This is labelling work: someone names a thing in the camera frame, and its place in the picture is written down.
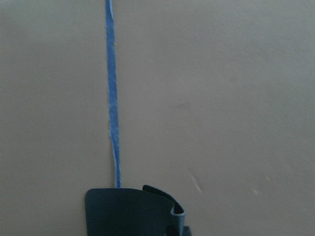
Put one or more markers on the black mouse pad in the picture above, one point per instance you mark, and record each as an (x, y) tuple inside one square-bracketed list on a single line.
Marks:
[(132, 212)]

